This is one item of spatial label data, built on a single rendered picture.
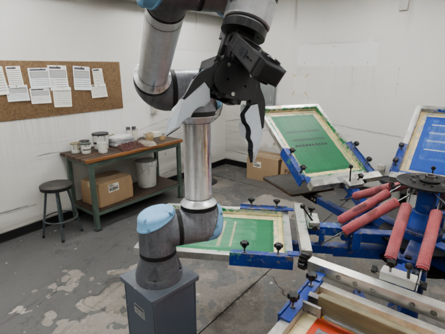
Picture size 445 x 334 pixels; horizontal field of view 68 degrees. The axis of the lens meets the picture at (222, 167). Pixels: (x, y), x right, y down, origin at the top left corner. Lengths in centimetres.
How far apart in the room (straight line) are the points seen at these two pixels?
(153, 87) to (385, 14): 468
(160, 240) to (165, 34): 59
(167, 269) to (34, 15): 367
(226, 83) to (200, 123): 48
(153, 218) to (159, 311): 29
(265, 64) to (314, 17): 525
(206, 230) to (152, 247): 17
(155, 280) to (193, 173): 35
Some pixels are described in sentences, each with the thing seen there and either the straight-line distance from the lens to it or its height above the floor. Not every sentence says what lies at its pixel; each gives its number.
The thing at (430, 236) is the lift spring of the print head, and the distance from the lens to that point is 173.
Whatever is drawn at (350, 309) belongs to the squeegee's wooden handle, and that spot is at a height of 106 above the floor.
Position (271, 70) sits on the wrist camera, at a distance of 44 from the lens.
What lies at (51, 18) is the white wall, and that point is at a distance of 445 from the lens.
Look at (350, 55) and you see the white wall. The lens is 542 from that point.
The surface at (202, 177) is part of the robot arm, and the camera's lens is 100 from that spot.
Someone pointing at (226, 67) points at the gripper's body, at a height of 185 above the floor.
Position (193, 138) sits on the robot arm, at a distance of 98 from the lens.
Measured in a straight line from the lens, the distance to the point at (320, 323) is 139.
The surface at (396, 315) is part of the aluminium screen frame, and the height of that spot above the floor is 99.
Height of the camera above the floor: 185
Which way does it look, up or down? 16 degrees down
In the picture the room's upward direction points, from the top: straight up
